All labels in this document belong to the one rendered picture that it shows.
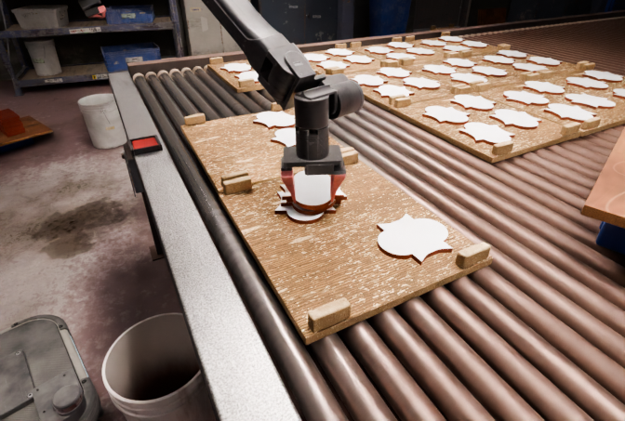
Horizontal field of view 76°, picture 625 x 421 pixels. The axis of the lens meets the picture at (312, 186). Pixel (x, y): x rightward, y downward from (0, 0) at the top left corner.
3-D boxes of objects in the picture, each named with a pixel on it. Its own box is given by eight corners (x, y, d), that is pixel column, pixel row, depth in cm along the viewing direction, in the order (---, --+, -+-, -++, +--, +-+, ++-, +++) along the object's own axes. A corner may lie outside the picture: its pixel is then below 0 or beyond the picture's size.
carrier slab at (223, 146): (219, 197, 86) (218, 190, 85) (180, 130, 117) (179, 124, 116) (358, 163, 99) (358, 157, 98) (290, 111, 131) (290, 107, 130)
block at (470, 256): (462, 270, 64) (465, 256, 62) (453, 263, 65) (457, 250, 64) (488, 259, 66) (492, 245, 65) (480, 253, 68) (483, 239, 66)
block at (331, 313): (312, 335, 53) (312, 320, 52) (306, 324, 55) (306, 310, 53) (351, 318, 56) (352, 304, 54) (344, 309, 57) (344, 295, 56)
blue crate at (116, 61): (107, 72, 463) (102, 52, 452) (104, 65, 495) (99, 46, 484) (163, 66, 489) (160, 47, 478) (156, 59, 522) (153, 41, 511)
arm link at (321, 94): (285, 88, 65) (310, 97, 61) (317, 80, 68) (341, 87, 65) (287, 128, 68) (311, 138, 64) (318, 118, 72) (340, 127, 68)
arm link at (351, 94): (265, 88, 71) (281, 52, 64) (313, 76, 77) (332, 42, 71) (302, 141, 68) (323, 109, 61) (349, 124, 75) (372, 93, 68)
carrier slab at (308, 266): (305, 346, 54) (305, 338, 53) (219, 199, 85) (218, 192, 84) (491, 264, 67) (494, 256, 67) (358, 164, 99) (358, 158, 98)
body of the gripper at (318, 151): (284, 155, 74) (281, 117, 70) (339, 153, 74) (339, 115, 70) (283, 172, 68) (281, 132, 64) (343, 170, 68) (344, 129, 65)
